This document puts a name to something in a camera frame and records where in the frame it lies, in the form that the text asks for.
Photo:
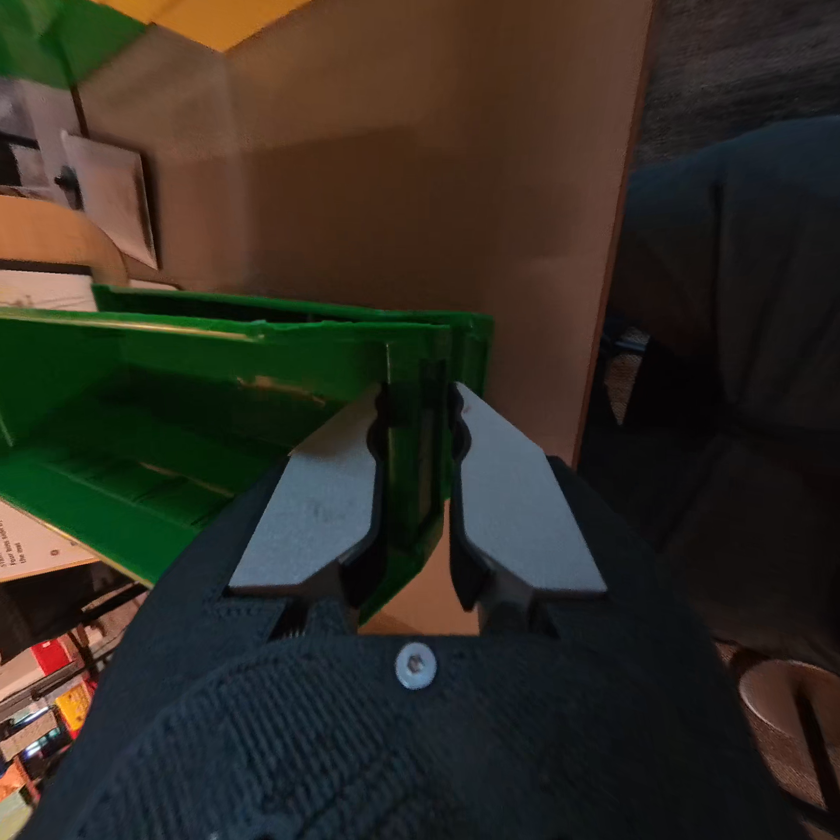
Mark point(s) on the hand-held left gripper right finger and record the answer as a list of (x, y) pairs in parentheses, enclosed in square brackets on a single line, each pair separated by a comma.
[(525, 525)]

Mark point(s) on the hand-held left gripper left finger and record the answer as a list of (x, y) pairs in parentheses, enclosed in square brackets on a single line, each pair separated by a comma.
[(315, 512)]

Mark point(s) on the green narrow bin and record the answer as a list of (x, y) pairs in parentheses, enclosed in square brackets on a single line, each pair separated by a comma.
[(164, 407), (472, 348)]

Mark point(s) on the round tan stool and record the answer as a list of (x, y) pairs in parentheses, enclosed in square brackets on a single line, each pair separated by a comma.
[(768, 722)]

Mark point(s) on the pile of colourful boxes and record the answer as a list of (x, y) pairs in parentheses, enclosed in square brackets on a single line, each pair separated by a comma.
[(39, 722)]

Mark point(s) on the wooden board stand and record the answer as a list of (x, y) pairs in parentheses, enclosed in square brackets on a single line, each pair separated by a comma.
[(52, 229)]

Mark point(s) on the black round knob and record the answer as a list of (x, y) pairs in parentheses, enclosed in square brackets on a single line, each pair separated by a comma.
[(65, 180)]

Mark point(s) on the yellow wide bin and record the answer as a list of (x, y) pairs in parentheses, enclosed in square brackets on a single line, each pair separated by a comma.
[(216, 19)]

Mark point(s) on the green wide bin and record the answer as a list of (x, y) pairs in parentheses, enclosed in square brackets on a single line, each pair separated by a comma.
[(52, 33)]

